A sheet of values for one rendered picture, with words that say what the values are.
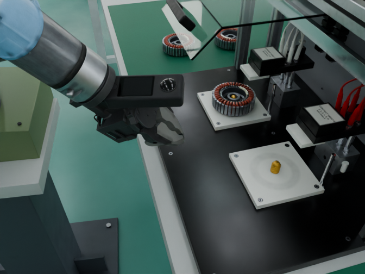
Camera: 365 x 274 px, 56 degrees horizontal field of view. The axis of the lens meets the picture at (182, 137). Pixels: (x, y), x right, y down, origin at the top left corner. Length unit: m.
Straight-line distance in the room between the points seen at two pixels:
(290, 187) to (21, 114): 0.61
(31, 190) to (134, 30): 0.76
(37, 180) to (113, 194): 0.92
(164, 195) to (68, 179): 1.14
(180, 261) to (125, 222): 0.98
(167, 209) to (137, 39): 0.75
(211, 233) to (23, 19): 0.46
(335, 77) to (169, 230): 0.57
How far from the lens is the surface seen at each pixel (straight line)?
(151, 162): 0.80
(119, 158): 1.87
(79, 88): 0.48
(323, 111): 0.72
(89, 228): 1.61
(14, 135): 0.84
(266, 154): 0.80
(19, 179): 0.85
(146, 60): 1.17
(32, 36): 0.45
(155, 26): 1.39
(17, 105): 0.90
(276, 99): 0.96
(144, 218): 1.62
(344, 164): 0.79
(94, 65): 0.49
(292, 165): 0.79
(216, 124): 0.85
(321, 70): 1.01
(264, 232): 0.68
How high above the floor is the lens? 1.33
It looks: 43 degrees down
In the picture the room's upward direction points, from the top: straight up
